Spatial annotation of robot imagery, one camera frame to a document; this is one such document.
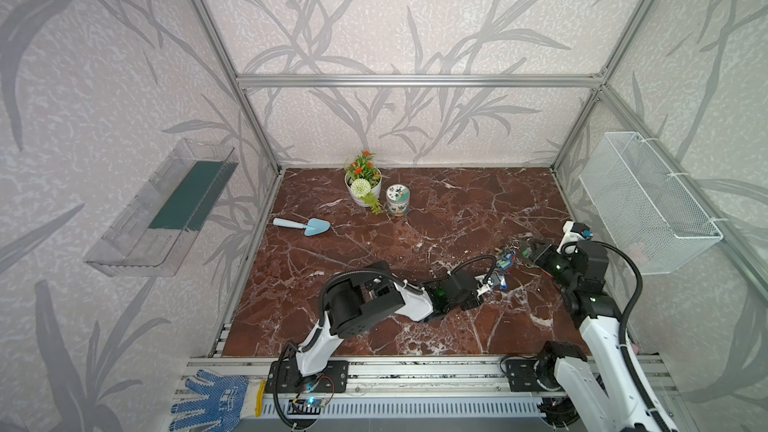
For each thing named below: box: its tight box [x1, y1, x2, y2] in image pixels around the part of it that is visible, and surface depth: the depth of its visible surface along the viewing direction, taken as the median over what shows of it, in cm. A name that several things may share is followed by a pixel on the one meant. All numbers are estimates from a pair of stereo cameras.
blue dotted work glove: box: [170, 369, 266, 432], surface depth 71 cm
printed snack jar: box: [386, 184, 410, 216], surface depth 104 cm
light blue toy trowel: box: [272, 217, 331, 237], surface depth 104 cm
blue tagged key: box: [496, 251, 516, 290], surface depth 93 cm
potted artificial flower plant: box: [344, 150, 387, 215], surface depth 101 cm
